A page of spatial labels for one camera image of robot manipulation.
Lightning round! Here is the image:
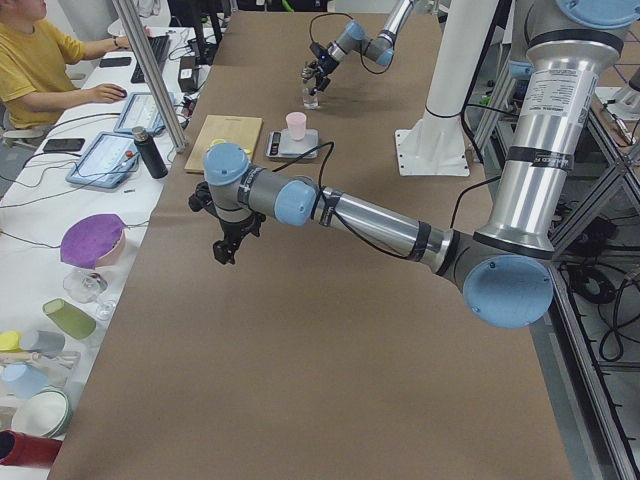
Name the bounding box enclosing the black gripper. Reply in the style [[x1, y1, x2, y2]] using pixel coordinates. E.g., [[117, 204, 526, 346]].
[[212, 211, 265, 265], [301, 49, 343, 95]]

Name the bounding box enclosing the glass sauce bottle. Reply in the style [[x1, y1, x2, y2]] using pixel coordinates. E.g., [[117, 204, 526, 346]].
[[301, 69, 319, 110]]

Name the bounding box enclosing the pink plastic cup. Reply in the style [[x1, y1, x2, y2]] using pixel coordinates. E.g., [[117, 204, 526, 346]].
[[285, 111, 307, 141]]

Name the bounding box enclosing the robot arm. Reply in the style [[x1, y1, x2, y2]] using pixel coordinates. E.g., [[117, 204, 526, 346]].
[[202, 1, 622, 328], [301, 0, 418, 96]]

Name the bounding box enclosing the silver kitchen scale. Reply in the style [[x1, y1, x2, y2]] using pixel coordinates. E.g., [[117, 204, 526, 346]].
[[265, 129, 319, 159]]

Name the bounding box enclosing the green cup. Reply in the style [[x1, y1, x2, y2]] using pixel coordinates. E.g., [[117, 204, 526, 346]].
[[42, 298, 96, 340]]

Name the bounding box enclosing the grey cup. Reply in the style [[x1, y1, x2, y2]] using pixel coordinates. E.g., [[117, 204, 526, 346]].
[[19, 329, 66, 357]]

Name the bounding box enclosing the yellow cup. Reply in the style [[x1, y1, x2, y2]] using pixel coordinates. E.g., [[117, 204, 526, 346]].
[[0, 330, 22, 353]]

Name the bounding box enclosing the light blue cup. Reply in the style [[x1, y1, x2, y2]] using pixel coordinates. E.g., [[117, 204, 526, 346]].
[[1, 362, 49, 399]]

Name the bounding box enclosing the person's hand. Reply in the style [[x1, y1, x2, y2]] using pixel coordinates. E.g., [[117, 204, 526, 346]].
[[84, 83, 125, 104]]

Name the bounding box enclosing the wooden cutting board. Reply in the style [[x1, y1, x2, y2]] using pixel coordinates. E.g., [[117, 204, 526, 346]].
[[184, 115, 263, 174]]

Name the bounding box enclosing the black power box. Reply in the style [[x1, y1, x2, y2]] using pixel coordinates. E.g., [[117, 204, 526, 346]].
[[178, 56, 199, 93]]

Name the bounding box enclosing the black water bottle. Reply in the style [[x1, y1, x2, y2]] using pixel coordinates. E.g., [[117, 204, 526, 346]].
[[132, 126, 168, 179]]

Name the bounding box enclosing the purple cloth on bowl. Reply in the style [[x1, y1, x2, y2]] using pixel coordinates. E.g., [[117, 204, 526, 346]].
[[60, 213, 126, 269]]

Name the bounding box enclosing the wine glass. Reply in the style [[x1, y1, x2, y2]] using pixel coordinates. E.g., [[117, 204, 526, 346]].
[[62, 269, 116, 321]]

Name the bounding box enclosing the near teach pendant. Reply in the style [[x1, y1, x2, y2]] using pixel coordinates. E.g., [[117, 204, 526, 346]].
[[65, 132, 139, 189]]

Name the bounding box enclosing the teach pendant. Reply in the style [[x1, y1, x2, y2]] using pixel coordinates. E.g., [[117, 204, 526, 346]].
[[65, 132, 139, 189], [113, 92, 165, 135]]

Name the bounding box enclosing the black keyboard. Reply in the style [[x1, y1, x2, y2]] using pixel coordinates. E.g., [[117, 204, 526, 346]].
[[129, 34, 172, 85]]

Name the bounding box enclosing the far teach pendant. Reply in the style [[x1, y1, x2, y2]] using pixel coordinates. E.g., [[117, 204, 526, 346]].
[[113, 92, 165, 135]]

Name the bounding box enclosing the black smartphone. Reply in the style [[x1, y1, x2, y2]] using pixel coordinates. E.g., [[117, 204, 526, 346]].
[[42, 138, 85, 153]]

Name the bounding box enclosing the white bowl green rim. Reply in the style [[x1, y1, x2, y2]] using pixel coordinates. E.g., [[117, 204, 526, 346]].
[[11, 389, 72, 438]]

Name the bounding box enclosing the person in yellow shirt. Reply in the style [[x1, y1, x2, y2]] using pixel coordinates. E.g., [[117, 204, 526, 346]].
[[1, 1, 130, 129]]

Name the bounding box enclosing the red cylinder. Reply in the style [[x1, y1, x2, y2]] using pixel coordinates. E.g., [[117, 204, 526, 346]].
[[1, 430, 63, 468]]

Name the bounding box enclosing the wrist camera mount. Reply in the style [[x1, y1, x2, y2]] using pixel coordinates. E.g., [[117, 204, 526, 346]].
[[310, 41, 329, 62], [188, 181, 218, 218]]

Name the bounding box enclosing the white camera pillar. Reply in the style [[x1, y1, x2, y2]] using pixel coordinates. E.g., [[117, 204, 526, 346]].
[[396, 0, 498, 177]]

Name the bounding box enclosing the aluminium frame post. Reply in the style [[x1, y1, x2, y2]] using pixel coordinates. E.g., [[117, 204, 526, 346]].
[[112, 0, 187, 153]]

